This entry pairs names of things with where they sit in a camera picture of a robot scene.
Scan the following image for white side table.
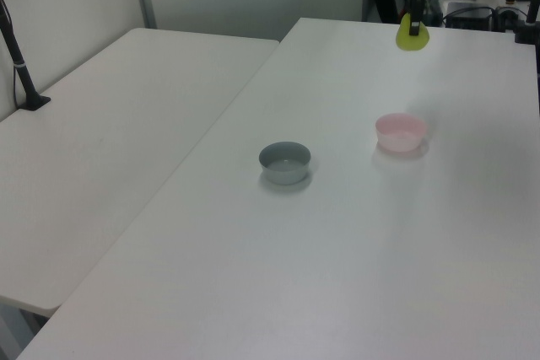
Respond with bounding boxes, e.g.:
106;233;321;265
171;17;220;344
0;27;282;317

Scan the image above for grey bowl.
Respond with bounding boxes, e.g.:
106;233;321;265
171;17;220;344
258;141;312;186

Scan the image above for dark green case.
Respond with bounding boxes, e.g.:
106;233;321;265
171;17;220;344
424;0;443;26

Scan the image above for black equipment box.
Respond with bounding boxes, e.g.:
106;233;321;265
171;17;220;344
442;1;494;30

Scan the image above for green pear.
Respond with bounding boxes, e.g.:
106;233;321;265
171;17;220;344
395;13;432;52

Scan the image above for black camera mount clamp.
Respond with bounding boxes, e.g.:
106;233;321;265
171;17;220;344
513;0;540;46

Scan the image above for pink bowl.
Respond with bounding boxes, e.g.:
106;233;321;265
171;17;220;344
375;112;429;153

